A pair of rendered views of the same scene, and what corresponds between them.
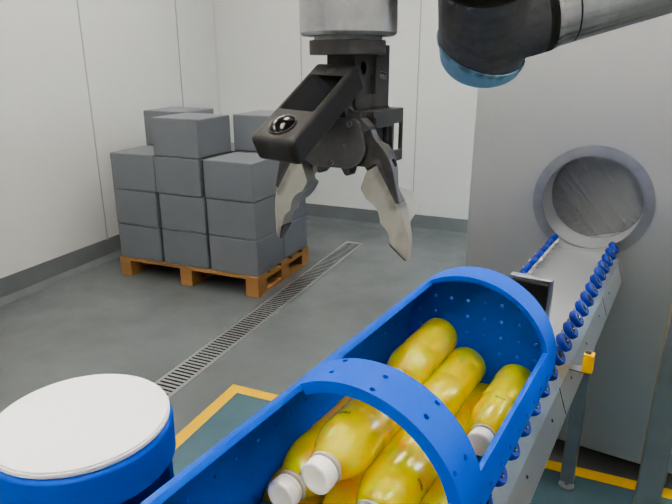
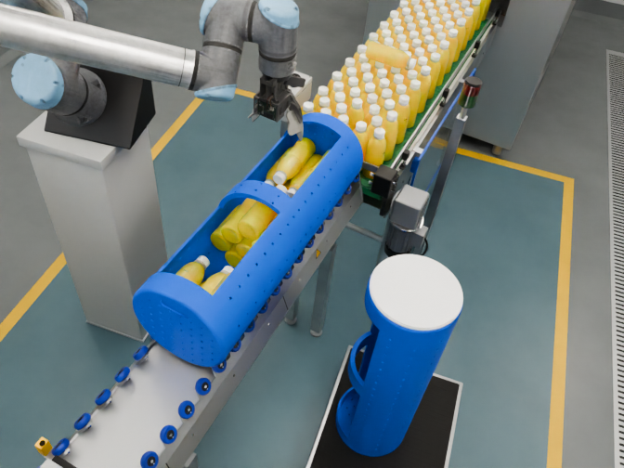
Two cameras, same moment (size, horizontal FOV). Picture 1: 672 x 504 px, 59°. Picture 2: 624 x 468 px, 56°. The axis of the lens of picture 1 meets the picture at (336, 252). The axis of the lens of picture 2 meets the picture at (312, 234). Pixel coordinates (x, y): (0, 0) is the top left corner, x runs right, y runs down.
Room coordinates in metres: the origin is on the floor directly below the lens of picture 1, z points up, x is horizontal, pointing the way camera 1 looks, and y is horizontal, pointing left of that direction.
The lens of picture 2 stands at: (1.85, -0.08, 2.39)
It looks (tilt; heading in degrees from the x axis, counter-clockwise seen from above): 47 degrees down; 171
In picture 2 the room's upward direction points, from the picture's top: 7 degrees clockwise
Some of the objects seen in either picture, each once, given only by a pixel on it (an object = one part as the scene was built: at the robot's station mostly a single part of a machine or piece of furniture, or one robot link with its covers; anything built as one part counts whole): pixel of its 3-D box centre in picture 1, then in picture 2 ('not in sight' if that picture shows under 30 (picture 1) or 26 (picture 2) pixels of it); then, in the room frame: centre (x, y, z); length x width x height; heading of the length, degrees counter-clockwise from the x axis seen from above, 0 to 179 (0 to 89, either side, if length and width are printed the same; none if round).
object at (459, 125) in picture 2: not in sight; (429, 217); (0.06, 0.73, 0.55); 0.04 x 0.04 x 1.10; 59
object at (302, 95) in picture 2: not in sight; (289, 95); (-0.13, 0.08, 1.05); 0.20 x 0.10 x 0.10; 149
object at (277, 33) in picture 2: not in sight; (277, 28); (0.59, -0.01, 1.71); 0.10 x 0.09 x 0.12; 77
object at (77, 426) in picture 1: (81, 419); (416, 290); (0.83, 0.41, 1.03); 0.28 x 0.28 x 0.01
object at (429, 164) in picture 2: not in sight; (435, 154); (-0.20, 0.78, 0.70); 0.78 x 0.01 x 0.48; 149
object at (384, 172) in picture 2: not in sight; (383, 182); (0.27, 0.41, 0.95); 0.10 x 0.07 x 0.10; 59
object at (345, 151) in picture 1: (351, 107); (274, 91); (0.59, -0.01, 1.54); 0.09 x 0.08 x 0.12; 148
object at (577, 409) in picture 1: (576, 416); not in sight; (1.90, -0.89, 0.31); 0.06 x 0.06 x 0.63; 59
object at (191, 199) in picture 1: (212, 193); not in sight; (4.39, 0.93, 0.59); 1.20 x 0.80 x 1.19; 67
